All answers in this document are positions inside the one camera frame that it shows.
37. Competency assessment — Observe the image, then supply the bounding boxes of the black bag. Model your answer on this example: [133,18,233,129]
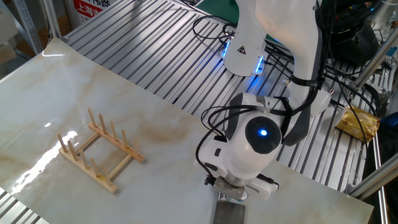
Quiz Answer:
[320,0,381,67]

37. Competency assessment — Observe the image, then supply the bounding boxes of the perforated steel shelf upright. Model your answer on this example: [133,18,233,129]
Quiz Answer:
[11,0,44,55]

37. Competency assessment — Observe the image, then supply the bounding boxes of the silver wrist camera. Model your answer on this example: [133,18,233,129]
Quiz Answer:
[213,176,249,203]

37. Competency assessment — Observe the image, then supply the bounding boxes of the steel cleaver knife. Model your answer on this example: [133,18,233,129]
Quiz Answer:
[213,192,246,224]

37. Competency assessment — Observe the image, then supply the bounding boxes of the blue object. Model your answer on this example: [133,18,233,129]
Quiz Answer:
[379,111,398,129]

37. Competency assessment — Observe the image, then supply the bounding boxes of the black camera cable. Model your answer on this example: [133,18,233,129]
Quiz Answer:
[195,105,280,187]

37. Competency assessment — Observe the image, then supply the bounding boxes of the red and white sign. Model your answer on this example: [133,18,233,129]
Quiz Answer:
[73,0,110,23]

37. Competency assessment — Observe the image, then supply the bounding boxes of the wooden dowel rack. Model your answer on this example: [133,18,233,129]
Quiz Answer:
[57,107,146,194]

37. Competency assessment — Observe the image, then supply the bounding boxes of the gold foil packet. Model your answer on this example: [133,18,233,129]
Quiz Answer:
[335,104,381,143]

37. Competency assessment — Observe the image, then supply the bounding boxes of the marble pattern table mat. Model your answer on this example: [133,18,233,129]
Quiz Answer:
[0,37,374,224]

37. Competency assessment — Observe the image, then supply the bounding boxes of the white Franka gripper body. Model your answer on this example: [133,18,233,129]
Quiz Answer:
[198,139,279,202]

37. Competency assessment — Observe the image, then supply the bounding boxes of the white box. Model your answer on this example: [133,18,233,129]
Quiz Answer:
[0,6,19,44]

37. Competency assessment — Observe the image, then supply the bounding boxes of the aluminium frame post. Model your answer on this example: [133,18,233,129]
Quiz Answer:
[350,26,398,91]
[345,152,398,200]
[40,0,65,41]

